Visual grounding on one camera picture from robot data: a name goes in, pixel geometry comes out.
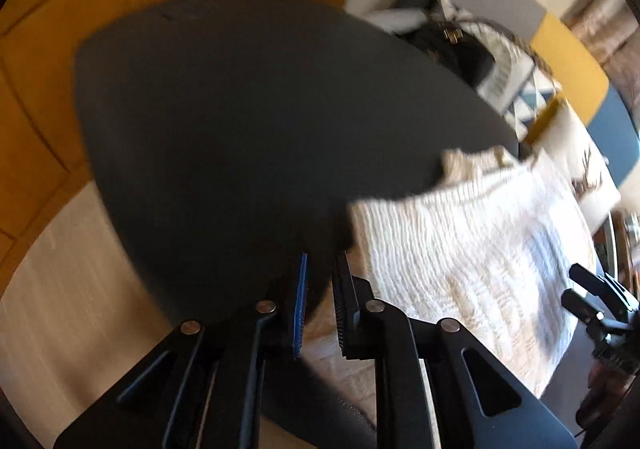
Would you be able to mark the cream knitted sweater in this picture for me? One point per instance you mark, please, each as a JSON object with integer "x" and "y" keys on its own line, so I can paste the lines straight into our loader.
{"x": 491, "y": 246}

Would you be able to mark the black handbag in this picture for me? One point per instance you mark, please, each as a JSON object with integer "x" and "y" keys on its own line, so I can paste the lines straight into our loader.
{"x": 456, "y": 50}

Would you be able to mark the triangle pattern cushion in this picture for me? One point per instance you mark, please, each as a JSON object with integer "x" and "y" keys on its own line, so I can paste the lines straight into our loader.
{"x": 520, "y": 84}

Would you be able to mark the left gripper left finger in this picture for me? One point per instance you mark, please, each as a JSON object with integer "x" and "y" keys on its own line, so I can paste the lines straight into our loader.
{"x": 201, "y": 386}

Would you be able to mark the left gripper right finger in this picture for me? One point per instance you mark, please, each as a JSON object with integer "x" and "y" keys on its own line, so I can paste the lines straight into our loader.
{"x": 436, "y": 385}

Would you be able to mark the deer print cushion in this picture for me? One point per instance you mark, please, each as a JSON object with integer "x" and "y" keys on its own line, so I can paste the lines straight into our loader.
{"x": 568, "y": 143}

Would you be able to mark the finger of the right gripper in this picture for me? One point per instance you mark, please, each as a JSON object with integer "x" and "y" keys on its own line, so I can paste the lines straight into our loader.
{"x": 594, "y": 283}
{"x": 580, "y": 308}

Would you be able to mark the beige patterned left curtain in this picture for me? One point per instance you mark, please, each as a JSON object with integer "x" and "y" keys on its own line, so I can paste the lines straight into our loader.
{"x": 610, "y": 31}

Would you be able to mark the blue yellow grey sofa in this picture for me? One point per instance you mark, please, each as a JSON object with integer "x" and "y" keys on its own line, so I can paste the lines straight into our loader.
{"x": 585, "y": 85}

